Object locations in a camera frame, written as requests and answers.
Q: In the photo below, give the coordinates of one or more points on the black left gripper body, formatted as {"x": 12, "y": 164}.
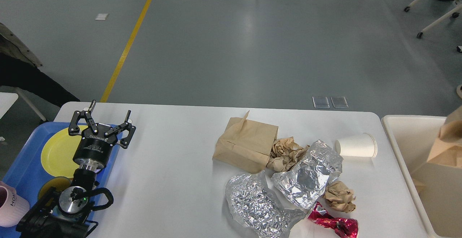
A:
{"x": 94, "y": 150}

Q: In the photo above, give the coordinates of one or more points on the yellow plastic plate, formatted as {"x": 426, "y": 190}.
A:
{"x": 58, "y": 152}

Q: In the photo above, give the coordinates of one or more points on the dark green mug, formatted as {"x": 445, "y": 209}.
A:
{"x": 60, "y": 184}

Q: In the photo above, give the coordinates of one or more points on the brown paper bag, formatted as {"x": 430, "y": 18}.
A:
{"x": 246, "y": 144}
{"x": 447, "y": 147}

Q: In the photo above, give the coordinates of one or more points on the brown paper ball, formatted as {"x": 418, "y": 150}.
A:
{"x": 285, "y": 154}

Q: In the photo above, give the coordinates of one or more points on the small brown paper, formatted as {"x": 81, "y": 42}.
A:
{"x": 339, "y": 197}

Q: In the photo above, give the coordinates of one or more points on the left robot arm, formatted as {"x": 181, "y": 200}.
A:
{"x": 64, "y": 214}

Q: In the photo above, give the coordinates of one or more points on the small white side table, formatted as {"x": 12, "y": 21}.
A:
{"x": 7, "y": 100}

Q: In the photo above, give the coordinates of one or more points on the pink mug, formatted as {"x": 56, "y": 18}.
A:
{"x": 12, "y": 206}

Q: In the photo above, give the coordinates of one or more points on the crumpled aluminium foil lower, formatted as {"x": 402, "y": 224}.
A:
{"x": 256, "y": 207}

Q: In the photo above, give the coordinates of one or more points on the crumpled aluminium foil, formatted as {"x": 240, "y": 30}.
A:
{"x": 306, "y": 181}
{"x": 256, "y": 207}

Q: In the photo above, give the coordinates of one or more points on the crumpled aluminium foil upper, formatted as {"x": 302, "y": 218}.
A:
{"x": 306, "y": 181}

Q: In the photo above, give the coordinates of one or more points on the white paper cup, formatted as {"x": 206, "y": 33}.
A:
{"x": 362, "y": 145}

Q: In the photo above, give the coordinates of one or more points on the crushed red can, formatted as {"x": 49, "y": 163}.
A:
{"x": 343, "y": 227}

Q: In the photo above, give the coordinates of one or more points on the white plastic bin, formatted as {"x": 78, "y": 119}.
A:
{"x": 435, "y": 189}

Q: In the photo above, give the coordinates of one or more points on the white chair base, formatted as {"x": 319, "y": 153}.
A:
{"x": 432, "y": 17}

